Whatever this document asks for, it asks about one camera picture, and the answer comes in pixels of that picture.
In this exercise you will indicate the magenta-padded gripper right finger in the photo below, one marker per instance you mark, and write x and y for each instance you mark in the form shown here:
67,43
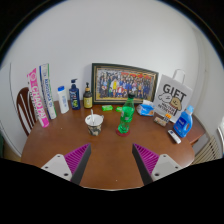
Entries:
150,161

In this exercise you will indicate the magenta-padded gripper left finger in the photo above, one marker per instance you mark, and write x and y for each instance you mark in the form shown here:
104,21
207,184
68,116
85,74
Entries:
75,160

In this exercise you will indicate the green plastic drink bottle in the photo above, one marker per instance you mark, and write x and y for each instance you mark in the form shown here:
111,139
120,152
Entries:
126,116

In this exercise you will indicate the beige snack packet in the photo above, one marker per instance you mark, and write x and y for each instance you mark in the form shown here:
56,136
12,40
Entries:
160,121

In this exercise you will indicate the white spoon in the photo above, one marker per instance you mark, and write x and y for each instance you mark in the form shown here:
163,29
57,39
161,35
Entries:
93,116

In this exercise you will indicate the small orange white packet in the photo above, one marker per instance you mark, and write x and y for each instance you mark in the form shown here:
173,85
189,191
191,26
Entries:
167,117

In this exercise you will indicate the blue detergent bottle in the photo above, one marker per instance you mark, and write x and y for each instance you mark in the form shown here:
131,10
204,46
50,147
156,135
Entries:
183,125

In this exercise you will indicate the blue tissue packet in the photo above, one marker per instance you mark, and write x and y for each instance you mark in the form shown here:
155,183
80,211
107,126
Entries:
145,108

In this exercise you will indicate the white radiator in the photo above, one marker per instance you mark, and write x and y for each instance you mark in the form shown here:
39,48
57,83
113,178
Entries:
208,151

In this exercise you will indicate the white bottle with blue cap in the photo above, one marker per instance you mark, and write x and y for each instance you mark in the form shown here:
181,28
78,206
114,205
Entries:
63,101

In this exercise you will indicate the brown pump bottle yellow label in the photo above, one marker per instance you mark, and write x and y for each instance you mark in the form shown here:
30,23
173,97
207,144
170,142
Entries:
88,100

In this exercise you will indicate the dark blue pump bottle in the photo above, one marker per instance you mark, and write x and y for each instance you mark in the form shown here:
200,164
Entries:
74,98

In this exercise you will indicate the brown wooden chair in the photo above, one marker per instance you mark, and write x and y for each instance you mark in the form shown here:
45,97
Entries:
24,111

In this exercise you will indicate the white paper gift bag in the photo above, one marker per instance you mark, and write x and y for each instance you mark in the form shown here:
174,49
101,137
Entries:
173,95

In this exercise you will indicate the tall pink and white box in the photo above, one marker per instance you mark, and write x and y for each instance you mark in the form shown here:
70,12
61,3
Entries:
37,100

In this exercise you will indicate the tall white green blue box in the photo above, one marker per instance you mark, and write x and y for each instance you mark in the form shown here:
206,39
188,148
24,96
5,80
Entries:
48,91

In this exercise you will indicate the framed group photo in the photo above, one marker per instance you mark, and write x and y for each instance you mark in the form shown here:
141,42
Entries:
125,83

